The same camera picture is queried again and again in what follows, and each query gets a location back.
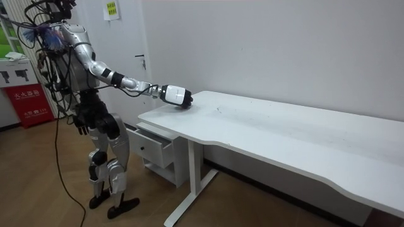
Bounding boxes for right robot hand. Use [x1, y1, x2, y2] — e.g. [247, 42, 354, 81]
[159, 84, 194, 110]

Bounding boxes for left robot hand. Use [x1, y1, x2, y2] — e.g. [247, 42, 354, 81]
[73, 108, 91, 136]

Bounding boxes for robot legs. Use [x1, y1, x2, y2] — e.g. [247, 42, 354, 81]
[74, 90, 141, 220]

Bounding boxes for robot body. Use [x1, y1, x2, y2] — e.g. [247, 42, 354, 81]
[37, 0, 102, 95]

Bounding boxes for red fire equipment box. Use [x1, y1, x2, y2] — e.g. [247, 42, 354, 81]
[3, 83, 56, 129]

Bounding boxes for open white drawer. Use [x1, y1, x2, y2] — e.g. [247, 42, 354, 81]
[126, 125, 174, 169]

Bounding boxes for white drawer cabinet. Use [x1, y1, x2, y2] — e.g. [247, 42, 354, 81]
[126, 121, 191, 189]

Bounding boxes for white door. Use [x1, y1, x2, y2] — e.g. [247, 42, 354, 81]
[74, 0, 155, 127]

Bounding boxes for white cardboard box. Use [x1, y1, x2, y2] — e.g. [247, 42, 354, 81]
[0, 57, 39, 89]

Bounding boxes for white crumpled cloth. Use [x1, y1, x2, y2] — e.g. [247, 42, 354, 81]
[4, 51, 27, 62]

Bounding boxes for white paper notice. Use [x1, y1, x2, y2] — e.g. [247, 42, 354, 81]
[102, 1, 121, 22]

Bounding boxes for window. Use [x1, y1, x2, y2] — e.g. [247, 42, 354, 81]
[0, 0, 25, 59]

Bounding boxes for white desk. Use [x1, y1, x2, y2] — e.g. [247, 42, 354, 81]
[138, 90, 404, 227]

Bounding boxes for black floor cable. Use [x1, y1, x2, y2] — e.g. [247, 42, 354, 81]
[54, 110, 87, 227]

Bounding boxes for cable bundle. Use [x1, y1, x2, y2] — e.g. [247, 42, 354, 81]
[0, 0, 66, 53]

